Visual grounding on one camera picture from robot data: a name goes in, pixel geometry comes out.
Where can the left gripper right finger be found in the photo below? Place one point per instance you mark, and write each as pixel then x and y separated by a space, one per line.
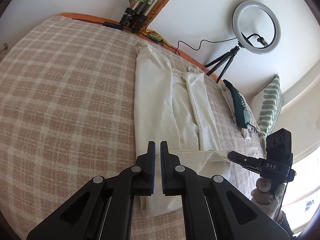
pixel 212 207

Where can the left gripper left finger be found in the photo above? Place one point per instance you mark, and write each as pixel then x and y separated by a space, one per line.
pixel 103 207

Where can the white camisole top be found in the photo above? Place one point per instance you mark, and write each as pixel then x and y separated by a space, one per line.
pixel 173 106

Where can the gloved right hand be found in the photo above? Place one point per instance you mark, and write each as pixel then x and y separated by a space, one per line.
pixel 267 201

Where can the dark green storage pouch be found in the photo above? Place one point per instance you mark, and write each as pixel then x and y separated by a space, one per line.
pixel 232 89

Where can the green white striped pillow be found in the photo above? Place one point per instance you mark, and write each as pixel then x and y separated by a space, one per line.
pixel 266 107

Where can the plaid beige bed cover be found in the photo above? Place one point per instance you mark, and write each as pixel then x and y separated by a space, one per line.
pixel 67 115

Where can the black mini tripod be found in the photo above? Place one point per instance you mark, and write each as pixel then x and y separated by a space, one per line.
pixel 227 58

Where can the folded silver tripod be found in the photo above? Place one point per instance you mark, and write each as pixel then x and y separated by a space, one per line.
pixel 136 12

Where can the black camera box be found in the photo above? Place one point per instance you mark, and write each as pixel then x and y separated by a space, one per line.
pixel 279 147

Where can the white ring light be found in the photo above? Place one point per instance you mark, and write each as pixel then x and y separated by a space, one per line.
pixel 242 41

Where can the orange bed frame edge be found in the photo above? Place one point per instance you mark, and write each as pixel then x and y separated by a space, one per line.
pixel 144 33

